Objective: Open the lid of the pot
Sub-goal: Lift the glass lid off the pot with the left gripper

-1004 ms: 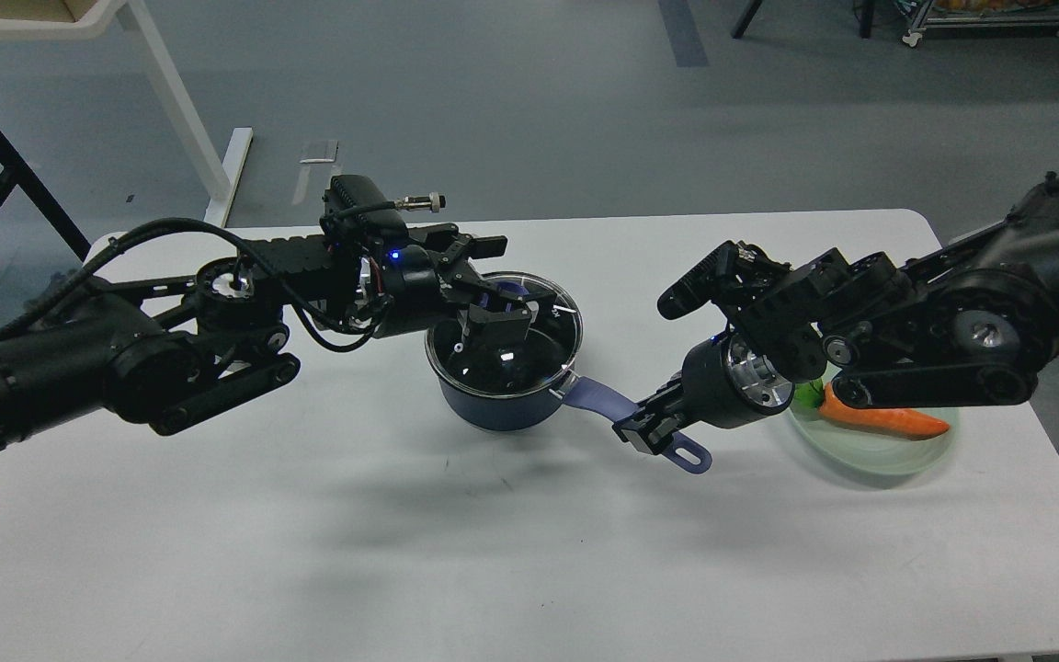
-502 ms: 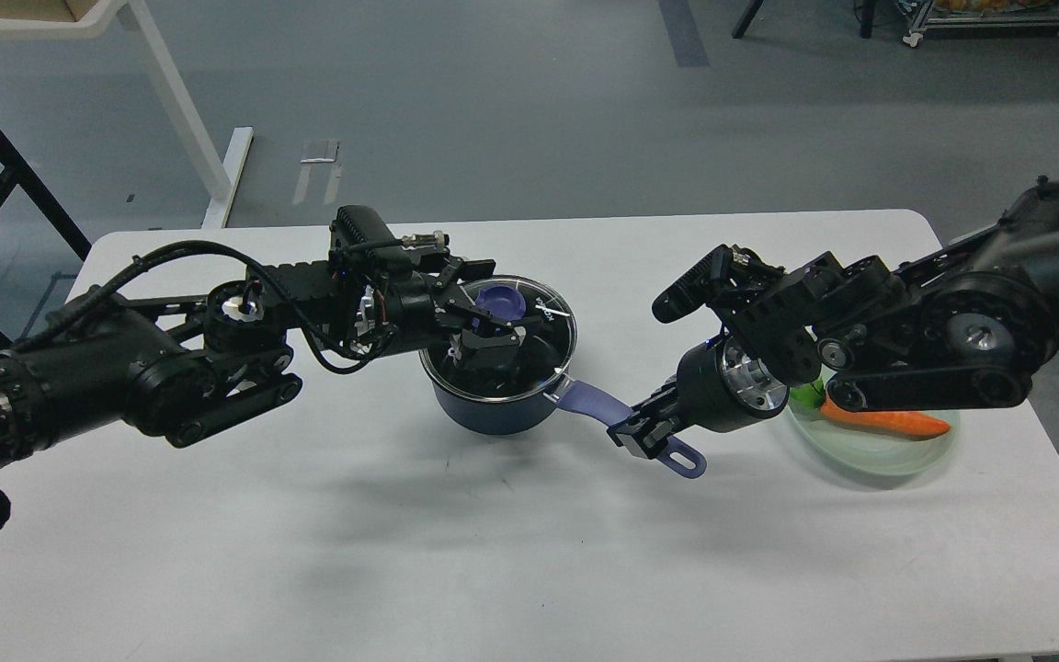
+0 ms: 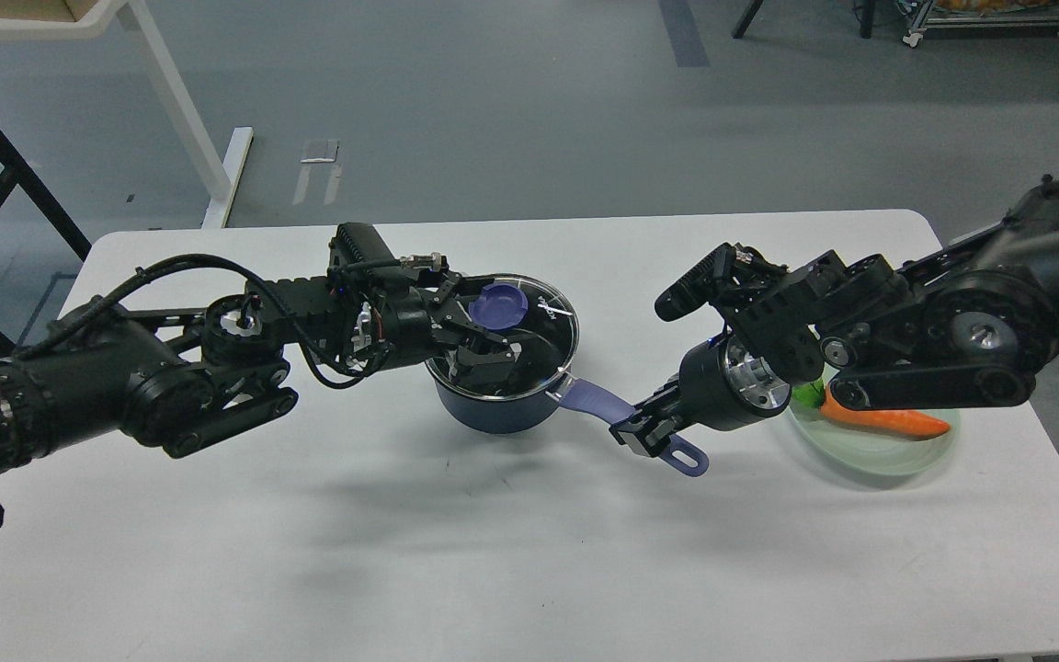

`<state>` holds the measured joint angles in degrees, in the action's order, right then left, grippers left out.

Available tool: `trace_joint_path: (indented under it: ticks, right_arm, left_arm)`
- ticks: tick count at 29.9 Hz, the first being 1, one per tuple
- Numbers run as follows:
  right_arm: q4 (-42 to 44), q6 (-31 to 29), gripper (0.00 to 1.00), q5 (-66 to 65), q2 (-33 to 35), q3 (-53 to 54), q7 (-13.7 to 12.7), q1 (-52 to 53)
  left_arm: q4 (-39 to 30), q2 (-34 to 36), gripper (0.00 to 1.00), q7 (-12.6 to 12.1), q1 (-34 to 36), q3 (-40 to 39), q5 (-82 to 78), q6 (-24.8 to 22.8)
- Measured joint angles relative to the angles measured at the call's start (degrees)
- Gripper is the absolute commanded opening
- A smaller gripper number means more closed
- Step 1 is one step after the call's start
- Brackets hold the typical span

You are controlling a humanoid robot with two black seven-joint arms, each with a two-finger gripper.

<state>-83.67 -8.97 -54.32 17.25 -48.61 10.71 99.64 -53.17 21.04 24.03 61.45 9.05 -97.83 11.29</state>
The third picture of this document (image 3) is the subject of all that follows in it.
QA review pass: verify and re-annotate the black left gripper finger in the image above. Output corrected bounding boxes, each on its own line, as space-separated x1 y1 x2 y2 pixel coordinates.
442 328 532 397
419 255 497 323

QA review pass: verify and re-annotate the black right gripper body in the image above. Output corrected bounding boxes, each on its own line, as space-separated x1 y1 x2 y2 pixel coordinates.
677 337 791 431

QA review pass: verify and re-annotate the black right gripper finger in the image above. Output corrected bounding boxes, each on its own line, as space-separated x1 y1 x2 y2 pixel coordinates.
609 411 688 458
626 380 692 428

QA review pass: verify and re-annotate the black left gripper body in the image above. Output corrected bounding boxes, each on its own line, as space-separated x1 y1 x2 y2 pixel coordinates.
351 268 465 371

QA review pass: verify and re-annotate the glass pot lid purple knob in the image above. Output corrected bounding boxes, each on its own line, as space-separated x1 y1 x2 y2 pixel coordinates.
426 273 580 402

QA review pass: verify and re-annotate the dark blue saucepan purple handle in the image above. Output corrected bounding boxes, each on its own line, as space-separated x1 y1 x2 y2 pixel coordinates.
426 354 710 478

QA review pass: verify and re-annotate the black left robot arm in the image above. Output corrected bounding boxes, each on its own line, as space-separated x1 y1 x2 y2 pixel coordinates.
0 253 530 529

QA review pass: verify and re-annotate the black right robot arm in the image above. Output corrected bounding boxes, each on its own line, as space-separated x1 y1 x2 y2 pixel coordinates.
610 177 1059 457

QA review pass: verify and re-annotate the orange toy carrot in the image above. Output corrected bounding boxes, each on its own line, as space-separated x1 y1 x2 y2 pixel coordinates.
791 380 952 439

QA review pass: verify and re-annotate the pale green glass plate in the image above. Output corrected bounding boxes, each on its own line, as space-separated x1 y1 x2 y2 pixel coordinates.
789 398 961 477

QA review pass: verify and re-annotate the metal cart with casters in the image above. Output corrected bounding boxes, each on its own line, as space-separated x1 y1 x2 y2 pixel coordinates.
898 1 1059 49

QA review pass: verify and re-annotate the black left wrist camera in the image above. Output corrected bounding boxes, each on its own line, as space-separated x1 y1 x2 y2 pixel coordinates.
327 223 400 278

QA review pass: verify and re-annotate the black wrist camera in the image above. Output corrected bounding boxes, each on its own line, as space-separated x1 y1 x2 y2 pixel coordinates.
327 223 400 278
653 244 738 322

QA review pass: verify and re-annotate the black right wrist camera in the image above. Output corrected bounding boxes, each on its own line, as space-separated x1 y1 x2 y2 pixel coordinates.
653 244 738 322

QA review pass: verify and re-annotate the white desk frame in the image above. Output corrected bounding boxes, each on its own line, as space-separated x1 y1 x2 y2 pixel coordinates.
0 1 254 230

